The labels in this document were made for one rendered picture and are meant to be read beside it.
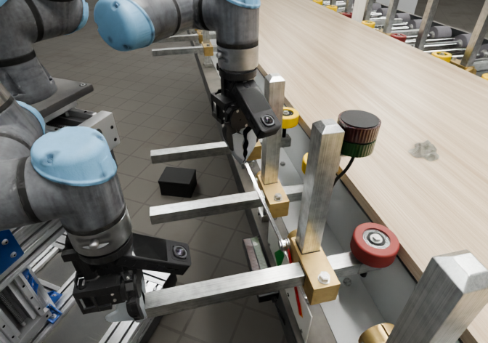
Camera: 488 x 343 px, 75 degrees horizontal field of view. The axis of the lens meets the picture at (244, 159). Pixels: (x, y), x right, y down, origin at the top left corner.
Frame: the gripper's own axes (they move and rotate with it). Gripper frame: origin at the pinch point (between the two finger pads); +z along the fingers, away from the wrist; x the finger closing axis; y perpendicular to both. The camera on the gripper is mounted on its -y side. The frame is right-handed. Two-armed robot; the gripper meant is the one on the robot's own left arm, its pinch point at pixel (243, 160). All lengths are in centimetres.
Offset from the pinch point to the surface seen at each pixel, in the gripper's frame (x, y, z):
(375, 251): -7.8, -30.0, 4.3
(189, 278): 3, 43, 95
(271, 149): -8.7, 1.4, 1.2
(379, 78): -76, 22, 5
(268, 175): -8.2, 1.5, 9.0
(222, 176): -49, 102, 95
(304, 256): 1.2, -22.3, 8.0
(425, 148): -43.5, -16.3, 3.7
